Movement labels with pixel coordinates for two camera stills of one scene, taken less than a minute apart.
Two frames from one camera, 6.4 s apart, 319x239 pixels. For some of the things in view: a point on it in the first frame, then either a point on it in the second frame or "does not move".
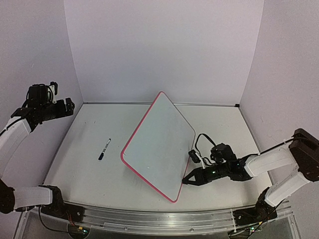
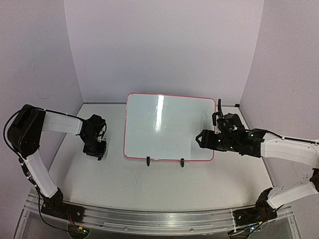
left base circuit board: x=77 y=231 does not move
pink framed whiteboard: x=159 y=148 → x=169 y=127
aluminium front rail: x=156 y=221 does not move
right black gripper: x=201 y=176 → x=216 y=139
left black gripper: x=62 y=111 → x=101 y=150
